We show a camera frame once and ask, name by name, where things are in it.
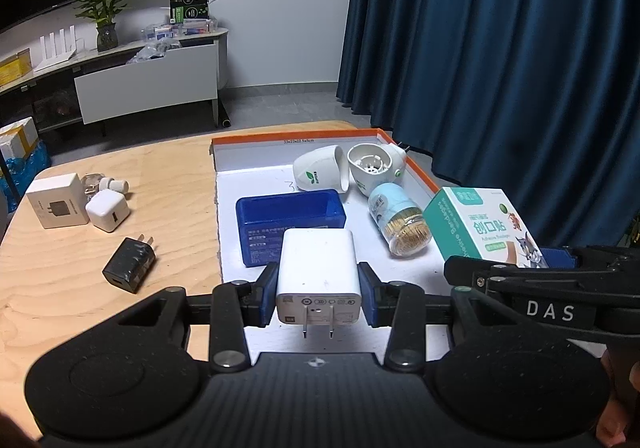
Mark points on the blue plastic box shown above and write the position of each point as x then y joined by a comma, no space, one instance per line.
285,213

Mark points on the orange-rimmed white box lid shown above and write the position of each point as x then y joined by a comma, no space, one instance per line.
240,183

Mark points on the white cardboard box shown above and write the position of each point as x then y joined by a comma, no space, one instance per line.
17,137

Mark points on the white mosquito repellent heater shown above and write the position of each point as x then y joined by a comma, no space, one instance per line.
375,167
317,170

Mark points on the grey television cabinet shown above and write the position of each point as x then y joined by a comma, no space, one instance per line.
87,58

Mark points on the dark blue curtain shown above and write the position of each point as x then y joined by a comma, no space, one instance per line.
475,52

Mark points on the pile of clear plastic packets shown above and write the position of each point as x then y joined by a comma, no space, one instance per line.
150,52

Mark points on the pile of small medicine boxes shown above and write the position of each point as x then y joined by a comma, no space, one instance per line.
175,30

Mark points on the person's right hand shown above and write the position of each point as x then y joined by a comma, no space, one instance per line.
612,423

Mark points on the white charger carton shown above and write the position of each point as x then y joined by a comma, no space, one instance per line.
52,198

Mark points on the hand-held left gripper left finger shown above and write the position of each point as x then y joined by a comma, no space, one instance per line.
268,293

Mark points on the black roll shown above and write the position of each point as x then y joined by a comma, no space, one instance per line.
222,115

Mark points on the yellow box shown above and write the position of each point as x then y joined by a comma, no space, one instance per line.
14,70

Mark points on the blue pack of water bottles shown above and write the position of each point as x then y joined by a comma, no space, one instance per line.
27,170

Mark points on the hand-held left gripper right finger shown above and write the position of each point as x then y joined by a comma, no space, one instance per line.
369,295

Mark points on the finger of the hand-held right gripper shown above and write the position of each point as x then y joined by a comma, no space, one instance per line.
470,270
557,258

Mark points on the light blue toothpick jar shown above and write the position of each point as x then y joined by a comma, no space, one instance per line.
397,218

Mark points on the small white cube charger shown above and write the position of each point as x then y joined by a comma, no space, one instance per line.
107,213

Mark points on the black wall charger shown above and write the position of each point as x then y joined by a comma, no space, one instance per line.
127,263

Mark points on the small translucent plug adapter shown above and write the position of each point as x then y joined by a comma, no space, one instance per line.
112,184

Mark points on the teal bandage box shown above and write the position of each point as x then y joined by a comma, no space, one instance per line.
480,228

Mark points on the grey cabinet drawer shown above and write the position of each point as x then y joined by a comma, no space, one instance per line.
150,82

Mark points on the potted plant in dark vase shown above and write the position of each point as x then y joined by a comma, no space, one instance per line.
106,37

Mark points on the large white wall charger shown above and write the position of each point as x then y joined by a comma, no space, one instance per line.
317,263

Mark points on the green and black box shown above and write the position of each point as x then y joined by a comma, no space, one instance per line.
189,7

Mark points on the white router with antennas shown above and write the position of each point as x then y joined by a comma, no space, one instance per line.
55,58

